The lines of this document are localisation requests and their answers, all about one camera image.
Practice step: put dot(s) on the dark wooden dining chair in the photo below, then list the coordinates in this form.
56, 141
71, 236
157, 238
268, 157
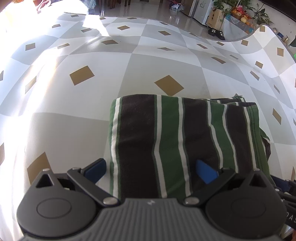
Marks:
112, 4

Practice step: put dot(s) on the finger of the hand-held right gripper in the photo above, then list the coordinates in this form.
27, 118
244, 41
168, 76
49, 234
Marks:
283, 184

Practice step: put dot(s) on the leafy climbing potted plant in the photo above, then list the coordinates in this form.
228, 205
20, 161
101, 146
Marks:
227, 4

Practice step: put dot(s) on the crumpled plastic bag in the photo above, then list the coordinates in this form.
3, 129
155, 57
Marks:
176, 7

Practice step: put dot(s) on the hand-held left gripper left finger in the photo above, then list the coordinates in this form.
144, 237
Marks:
97, 170

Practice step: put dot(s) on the green brown striped t-shirt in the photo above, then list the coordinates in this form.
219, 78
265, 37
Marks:
173, 139

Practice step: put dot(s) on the silver refrigerator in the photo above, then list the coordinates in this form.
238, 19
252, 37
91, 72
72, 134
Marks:
192, 8

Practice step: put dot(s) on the black slipper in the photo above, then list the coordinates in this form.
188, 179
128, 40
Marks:
220, 35
212, 31

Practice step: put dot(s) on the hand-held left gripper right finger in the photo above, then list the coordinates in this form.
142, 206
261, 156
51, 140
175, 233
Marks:
205, 172

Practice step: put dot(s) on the grey covered side table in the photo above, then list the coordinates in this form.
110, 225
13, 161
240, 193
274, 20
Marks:
234, 31

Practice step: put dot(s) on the cardboard box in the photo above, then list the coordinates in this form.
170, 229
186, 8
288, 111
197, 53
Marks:
214, 17

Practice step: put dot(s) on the black television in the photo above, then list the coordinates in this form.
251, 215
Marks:
281, 7

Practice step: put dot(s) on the small potted plant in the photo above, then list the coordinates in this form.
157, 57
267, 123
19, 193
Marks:
262, 15

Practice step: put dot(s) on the white chest freezer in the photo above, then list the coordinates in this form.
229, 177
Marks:
204, 11

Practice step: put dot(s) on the fruit basket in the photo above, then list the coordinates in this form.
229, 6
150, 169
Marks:
241, 15

